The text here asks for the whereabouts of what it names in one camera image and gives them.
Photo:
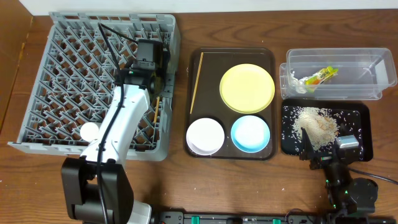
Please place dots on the light blue bowl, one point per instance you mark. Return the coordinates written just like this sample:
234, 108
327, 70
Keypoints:
250, 134

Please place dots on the pink small bowl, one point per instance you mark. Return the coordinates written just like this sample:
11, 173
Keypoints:
205, 136

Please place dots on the white cup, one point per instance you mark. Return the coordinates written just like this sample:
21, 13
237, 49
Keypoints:
89, 131

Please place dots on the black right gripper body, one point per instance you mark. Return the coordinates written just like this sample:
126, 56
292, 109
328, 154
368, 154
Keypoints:
321, 158

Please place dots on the green orange snack wrapper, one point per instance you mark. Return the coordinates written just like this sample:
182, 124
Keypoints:
319, 77

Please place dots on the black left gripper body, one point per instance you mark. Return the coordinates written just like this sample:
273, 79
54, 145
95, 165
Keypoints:
166, 62

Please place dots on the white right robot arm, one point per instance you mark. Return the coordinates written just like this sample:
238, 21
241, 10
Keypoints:
352, 199

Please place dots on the black equipment rail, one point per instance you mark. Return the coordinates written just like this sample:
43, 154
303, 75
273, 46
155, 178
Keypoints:
293, 216

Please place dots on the wooden chopstick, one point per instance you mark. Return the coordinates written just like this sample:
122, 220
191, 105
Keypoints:
156, 109
196, 82

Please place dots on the clear plastic waste bin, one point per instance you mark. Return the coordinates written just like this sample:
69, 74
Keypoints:
363, 73

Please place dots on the black waste tray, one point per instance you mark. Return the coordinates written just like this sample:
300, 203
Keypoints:
363, 124

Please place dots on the dark brown serving tray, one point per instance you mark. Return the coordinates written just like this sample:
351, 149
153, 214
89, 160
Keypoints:
208, 102

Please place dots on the yellow round plate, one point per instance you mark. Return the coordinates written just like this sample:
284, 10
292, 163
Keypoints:
247, 88

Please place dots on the pile of rice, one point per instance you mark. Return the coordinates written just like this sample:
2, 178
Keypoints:
322, 125

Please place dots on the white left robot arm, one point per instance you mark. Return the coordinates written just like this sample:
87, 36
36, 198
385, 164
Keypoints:
95, 184

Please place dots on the grey dishwasher rack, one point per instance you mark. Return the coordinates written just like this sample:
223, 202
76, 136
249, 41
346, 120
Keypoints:
75, 81

